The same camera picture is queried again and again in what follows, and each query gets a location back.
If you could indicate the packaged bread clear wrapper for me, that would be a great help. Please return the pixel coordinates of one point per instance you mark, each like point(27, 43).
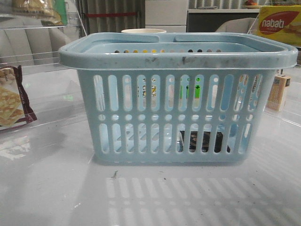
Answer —
point(39, 9)

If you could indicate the light blue plastic basket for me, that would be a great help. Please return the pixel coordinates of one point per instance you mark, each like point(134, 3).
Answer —
point(139, 91)

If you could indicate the white paper cup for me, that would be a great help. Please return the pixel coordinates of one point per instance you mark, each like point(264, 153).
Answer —
point(143, 31)

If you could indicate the white drawer cabinet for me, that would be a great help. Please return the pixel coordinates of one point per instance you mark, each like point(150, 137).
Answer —
point(168, 15)

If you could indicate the clear acrylic left shelf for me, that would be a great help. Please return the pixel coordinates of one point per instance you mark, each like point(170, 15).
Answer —
point(74, 30)

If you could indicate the clear acrylic shelf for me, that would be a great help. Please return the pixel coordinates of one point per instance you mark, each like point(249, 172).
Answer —
point(291, 112)
point(74, 30)

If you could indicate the dark shelf unit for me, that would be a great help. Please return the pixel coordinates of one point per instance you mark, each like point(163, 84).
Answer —
point(209, 20)

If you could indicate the beige armchair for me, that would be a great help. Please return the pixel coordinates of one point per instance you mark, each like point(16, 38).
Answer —
point(243, 25)

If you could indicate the small beige carton box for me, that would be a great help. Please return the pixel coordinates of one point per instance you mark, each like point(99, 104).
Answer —
point(277, 97)

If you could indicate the cracker package brown wrapper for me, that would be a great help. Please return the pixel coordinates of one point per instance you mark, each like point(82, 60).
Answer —
point(15, 109)

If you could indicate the green cartoon snack bag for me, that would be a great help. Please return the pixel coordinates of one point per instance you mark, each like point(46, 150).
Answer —
point(61, 11)

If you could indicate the clear acrylic right shelf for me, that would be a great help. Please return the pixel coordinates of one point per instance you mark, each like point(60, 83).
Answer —
point(291, 112)

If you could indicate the yellow nabati wafer box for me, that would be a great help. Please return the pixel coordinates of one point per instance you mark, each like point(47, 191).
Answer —
point(280, 23)

